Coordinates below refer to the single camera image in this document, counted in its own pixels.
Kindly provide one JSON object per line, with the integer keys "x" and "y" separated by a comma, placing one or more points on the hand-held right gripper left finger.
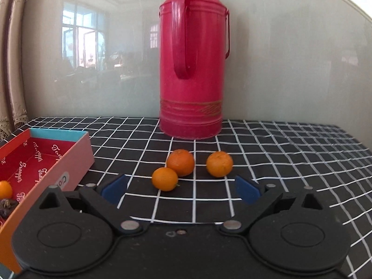
{"x": 114, "y": 190}

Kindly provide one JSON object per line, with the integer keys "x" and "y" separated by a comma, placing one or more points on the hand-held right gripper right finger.
{"x": 247, "y": 192}

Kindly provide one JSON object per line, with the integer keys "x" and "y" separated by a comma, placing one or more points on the small orange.
{"x": 180, "y": 162}
{"x": 164, "y": 179}
{"x": 4, "y": 189}
{"x": 219, "y": 164}

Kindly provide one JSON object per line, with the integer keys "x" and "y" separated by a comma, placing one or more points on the colourful cardboard box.
{"x": 35, "y": 162}

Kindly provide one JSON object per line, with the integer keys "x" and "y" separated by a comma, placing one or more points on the dark dried date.
{"x": 5, "y": 205}

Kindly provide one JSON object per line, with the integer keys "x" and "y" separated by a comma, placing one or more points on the black white checked tablecloth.
{"x": 290, "y": 165}

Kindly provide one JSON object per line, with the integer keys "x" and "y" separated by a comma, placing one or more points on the red thermos flask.
{"x": 200, "y": 93}

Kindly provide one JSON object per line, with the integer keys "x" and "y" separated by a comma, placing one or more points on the beige lace curtain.
{"x": 14, "y": 64}

